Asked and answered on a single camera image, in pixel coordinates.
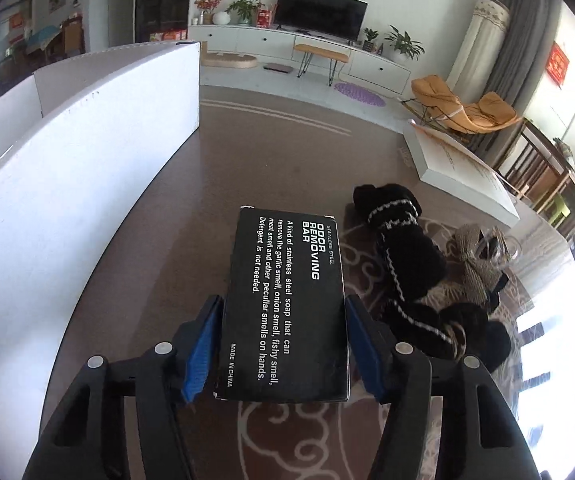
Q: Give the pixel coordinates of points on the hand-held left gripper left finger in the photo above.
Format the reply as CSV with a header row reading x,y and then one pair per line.
x,y
200,355

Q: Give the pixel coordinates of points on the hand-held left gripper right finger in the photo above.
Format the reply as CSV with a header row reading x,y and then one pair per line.
x,y
367,355

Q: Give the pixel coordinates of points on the black printed box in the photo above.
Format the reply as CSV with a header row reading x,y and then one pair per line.
x,y
287,310

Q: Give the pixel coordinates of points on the black knitted cloth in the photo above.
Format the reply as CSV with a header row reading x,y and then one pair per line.
x,y
407,260

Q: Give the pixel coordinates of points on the white flat carton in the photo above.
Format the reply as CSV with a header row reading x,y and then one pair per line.
x,y
467,185

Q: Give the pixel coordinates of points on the wooden chair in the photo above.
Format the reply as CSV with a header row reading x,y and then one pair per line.
x,y
532,160

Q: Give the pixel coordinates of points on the purple floor mat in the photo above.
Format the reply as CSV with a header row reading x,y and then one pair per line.
x,y
360,94

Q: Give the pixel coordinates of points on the orange lounge chair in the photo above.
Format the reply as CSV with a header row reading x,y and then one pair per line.
x,y
467,110

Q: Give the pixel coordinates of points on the round beige mat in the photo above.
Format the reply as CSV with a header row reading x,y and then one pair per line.
x,y
230,61

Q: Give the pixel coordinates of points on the dark floor scale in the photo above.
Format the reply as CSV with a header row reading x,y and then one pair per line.
x,y
277,67

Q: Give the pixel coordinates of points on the orange bench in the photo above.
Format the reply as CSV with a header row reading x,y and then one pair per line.
x,y
322,51

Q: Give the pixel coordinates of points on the large leafy potted plant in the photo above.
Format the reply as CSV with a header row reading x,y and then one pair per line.
x,y
405,42

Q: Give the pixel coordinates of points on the small potted plant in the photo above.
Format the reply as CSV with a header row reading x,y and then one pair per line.
x,y
370,40

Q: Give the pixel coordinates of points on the white television cabinet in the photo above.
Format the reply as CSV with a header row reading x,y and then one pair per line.
x,y
267,42

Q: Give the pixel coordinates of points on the orange snack boxes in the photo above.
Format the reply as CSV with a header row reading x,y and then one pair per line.
x,y
170,36

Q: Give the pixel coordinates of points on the covered floor air conditioner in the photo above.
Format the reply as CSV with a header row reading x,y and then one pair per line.
x,y
480,40

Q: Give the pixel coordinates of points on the grey curtain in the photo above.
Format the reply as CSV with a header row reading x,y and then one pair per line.
x,y
527,60

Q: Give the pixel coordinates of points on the white round vase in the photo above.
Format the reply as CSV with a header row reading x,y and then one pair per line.
x,y
220,18

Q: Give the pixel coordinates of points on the red gift box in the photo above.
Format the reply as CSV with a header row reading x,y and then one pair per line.
x,y
265,17

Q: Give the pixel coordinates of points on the green bushy potted plant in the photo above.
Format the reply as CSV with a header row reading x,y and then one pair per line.
x,y
243,10

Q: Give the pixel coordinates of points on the black television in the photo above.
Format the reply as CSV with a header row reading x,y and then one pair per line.
x,y
322,10

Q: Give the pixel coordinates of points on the red flower plant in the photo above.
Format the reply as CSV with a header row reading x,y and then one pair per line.
x,y
210,5

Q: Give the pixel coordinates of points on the white foam board wall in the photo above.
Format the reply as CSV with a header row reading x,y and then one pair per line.
x,y
67,200

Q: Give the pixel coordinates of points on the red wall decoration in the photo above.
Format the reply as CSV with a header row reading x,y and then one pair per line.
x,y
559,64

